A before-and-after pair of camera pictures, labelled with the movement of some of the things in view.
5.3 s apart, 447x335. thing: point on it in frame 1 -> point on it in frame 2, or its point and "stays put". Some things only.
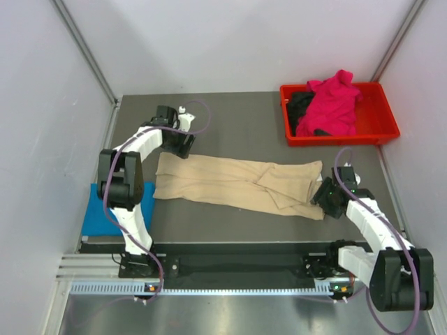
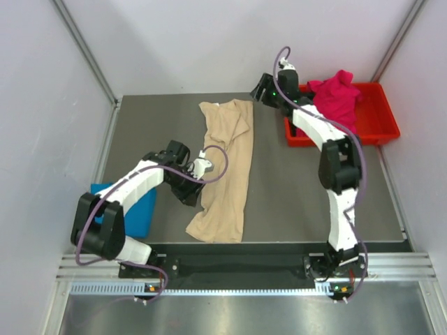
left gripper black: x=181 y=150 -> x=189 y=195
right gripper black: x=320 y=198 -> x=265 y=79
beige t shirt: x=286 y=188 -> x=229 y=125
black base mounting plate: x=230 y=260 stays put
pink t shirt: x=332 y=107 stays put
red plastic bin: x=376 y=119 stays put
